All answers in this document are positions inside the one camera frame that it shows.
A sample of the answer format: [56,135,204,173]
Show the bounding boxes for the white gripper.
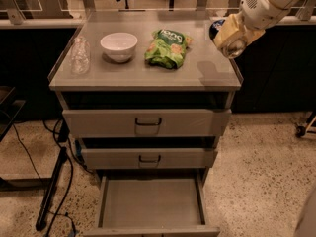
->
[223,0,288,45]

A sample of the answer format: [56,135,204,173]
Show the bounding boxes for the blue pepsi can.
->
[209,19,247,59]

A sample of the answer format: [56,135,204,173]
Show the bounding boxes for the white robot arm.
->
[215,0,316,237]

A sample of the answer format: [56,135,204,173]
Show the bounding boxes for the grey drawer cabinet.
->
[50,11,242,172]

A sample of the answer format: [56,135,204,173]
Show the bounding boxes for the grey top drawer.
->
[63,109,231,138]

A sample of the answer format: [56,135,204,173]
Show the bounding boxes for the grey drawer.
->
[83,172,220,237]
[81,148,217,169]
[63,109,231,138]

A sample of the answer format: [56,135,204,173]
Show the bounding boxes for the grey bottom drawer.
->
[83,172,220,237]

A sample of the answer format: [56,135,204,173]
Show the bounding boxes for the grey middle drawer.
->
[81,148,217,169]

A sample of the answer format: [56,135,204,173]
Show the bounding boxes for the green chip bag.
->
[144,29,193,69]

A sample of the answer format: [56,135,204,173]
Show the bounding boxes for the black caster wheel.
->
[295,125,306,138]

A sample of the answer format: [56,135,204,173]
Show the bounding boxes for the white ceramic bowl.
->
[100,33,138,63]

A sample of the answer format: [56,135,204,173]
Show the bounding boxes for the clear plastic bottle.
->
[71,37,90,75]

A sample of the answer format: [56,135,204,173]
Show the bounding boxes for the black side table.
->
[0,86,26,142]

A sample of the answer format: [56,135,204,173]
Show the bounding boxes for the black table leg bar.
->
[36,147,67,231]

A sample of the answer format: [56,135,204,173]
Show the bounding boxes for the black floor cable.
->
[0,109,95,237]

